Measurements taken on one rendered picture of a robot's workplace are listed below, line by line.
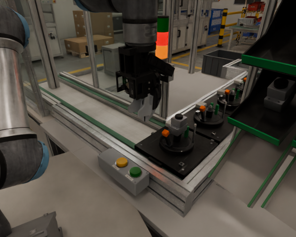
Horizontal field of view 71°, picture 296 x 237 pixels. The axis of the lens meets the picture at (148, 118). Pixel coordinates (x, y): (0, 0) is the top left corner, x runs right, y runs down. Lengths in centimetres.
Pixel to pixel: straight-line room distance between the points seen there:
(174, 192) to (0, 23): 71
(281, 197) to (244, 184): 9
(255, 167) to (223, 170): 9
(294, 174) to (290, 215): 10
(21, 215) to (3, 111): 36
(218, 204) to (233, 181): 16
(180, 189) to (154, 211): 13
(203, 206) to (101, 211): 35
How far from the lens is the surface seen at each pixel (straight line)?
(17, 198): 92
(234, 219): 79
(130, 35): 46
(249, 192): 67
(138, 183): 71
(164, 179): 71
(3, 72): 71
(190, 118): 102
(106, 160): 79
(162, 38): 86
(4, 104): 69
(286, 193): 68
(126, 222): 74
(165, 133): 72
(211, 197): 82
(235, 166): 69
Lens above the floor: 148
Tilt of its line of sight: 31 degrees down
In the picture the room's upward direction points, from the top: straight up
